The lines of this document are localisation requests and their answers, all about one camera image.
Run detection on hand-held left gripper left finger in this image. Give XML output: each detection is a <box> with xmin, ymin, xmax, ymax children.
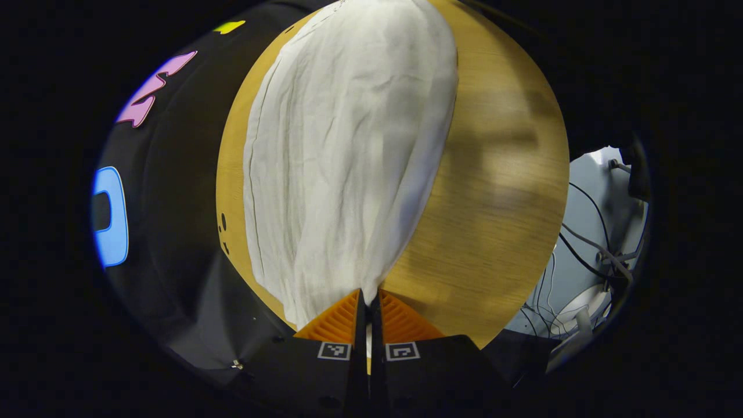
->
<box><xmin>235</xmin><ymin>289</ymin><xmax>369</xmax><ymax>418</ymax></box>

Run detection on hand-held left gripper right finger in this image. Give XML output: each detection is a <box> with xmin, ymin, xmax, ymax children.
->
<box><xmin>370</xmin><ymin>289</ymin><xmax>513</xmax><ymax>418</ymax></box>

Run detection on white jeans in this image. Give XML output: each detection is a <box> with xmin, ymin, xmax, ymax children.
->
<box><xmin>243</xmin><ymin>0</ymin><xmax>459</xmax><ymax>331</ymax></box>

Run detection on white round stand base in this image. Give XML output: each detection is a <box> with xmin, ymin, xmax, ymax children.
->
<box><xmin>549</xmin><ymin>283</ymin><xmax>613</xmax><ymax>338</ymax></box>

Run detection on black backdrop cloth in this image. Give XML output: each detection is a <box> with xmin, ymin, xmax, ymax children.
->
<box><xmin>90</xmin><ymin>0</ymin><xmax>337</xmax><ymax>401</ymax></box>

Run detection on dark chair part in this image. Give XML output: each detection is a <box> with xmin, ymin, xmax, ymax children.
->
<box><xmin>608</xmin><ymin>136</ymin><xmax>653</xmax><ymax>203</ymax></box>

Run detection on black cable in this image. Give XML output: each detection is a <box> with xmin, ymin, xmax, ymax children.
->
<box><xmin>558</xmin><ymin>232</ymin><xmax>610</xmax><ymax>282</ymax></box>
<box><xmin>568</xmin><ymin>182</ymin><xmax>611</xmax><ymax>256</ymax></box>

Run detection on grey cable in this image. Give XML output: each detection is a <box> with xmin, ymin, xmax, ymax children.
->
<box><xmin>561</xmin><ymin>222</ymin><xmax>634</xmax><ymax>285</ymax></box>

